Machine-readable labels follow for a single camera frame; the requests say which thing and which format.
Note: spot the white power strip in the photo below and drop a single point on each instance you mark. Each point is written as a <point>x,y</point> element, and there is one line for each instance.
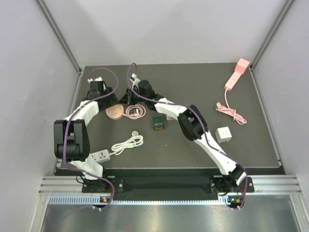
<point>101,156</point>

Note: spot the green wooden hexagon socket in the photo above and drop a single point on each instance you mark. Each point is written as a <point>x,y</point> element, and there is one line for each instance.
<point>158,123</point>

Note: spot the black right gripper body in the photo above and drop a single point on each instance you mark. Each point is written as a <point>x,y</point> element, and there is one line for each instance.
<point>136,98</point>

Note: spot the pink power strip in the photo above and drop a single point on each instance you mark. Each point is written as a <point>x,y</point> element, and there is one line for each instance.
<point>232,80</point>

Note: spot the white cube adapter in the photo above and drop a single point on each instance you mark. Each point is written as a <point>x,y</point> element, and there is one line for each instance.
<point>223,135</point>

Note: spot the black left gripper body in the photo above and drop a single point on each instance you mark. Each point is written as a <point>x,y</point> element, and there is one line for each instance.
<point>110,100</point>

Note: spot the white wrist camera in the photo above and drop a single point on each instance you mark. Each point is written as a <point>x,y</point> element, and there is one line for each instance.
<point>95,79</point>
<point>134,79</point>

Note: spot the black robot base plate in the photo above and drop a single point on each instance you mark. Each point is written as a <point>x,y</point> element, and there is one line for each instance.
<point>172,184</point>

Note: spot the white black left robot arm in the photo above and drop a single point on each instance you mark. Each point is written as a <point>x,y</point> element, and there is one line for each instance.
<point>71,140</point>

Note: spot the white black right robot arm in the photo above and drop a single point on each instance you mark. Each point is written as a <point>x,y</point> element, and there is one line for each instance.
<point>193,127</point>

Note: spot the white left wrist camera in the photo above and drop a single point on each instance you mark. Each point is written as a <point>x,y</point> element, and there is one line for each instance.
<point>95,79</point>

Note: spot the grey cable duct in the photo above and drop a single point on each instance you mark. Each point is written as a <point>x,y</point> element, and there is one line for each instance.
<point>101,200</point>

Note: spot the white tiger cube plug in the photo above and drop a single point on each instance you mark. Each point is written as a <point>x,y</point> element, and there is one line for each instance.
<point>169,118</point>

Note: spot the pink cube adapter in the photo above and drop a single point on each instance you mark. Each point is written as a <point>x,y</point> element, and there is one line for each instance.
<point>241,66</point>

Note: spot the pink round socket base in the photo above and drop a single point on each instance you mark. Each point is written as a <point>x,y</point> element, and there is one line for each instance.
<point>115,112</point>

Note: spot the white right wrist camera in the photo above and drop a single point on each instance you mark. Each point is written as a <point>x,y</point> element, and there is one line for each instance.
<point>134,79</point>

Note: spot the aluminium frame rail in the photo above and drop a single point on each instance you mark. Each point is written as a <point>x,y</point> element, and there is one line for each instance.
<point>258,185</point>

